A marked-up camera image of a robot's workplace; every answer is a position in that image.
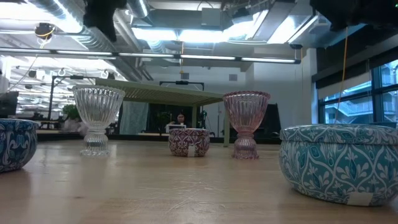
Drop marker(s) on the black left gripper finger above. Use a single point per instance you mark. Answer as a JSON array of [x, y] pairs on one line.
[[109, 31]]

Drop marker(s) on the clear ribbed glass candle holder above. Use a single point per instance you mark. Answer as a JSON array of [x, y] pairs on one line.
[[98, 105]]

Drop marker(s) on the purple white patterned tin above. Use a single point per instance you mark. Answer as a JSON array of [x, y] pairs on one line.
[[186, 141]]

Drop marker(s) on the dark blue patterned tin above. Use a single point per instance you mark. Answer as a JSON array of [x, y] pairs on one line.
[[15, 146]]

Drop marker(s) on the pink ribbed glass candle holder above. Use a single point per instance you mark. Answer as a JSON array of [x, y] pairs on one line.
[[246, 112]]

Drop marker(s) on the long ceiling light strip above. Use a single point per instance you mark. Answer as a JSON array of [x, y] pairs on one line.
[[149, 55]]

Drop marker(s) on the green perforated metal shelf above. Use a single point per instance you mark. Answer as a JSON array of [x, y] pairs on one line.
[[161, 93]]

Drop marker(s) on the green leafy background plant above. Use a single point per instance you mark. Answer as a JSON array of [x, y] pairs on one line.
[[71, 112]]

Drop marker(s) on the grey curtain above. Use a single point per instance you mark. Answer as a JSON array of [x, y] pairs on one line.
[[133, 118]]

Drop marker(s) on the small green plant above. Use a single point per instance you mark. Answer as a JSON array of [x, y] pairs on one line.
[[163, 118]]

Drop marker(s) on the person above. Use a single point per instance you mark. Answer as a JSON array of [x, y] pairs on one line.
[[180, 119]]

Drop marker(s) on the white laptop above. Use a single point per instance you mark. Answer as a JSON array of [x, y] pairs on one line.
[[175, 128]]

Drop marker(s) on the dark monitor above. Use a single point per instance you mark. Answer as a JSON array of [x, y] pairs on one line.
[[7, 104]]

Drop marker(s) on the teal white patterned tin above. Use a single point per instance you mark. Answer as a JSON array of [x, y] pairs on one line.
[[339, 161]]

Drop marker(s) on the window with dark frame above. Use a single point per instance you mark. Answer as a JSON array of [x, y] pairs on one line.
[[357, 102]]

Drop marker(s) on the black metal rig frame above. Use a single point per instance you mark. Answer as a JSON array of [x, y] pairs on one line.
[[50, 99]]

